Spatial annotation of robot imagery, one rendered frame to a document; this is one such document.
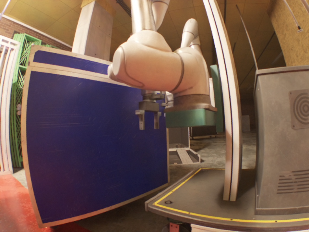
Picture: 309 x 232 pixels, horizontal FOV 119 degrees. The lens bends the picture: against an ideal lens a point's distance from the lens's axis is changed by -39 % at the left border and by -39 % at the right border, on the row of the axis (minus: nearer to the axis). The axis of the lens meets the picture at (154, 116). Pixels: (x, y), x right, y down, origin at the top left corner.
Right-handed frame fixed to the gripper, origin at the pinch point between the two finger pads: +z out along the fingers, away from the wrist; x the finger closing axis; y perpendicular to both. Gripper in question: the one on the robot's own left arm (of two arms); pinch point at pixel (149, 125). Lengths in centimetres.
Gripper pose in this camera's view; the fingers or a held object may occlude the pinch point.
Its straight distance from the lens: 84.2
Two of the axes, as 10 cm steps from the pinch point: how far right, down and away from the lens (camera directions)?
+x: -5.9, -0.4, -8.1
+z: 0.3, 10.0, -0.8
